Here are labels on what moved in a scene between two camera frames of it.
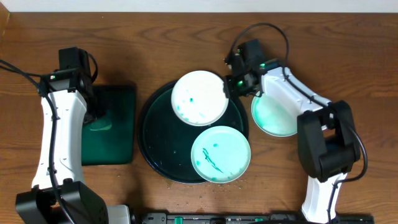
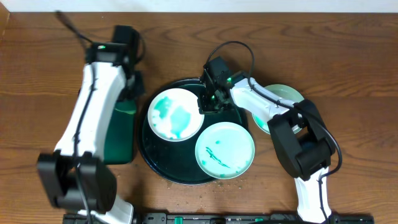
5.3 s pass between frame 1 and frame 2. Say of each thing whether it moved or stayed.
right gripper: moved
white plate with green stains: moved
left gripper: moved
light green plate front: moved
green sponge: moved
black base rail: stayed
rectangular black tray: stayed
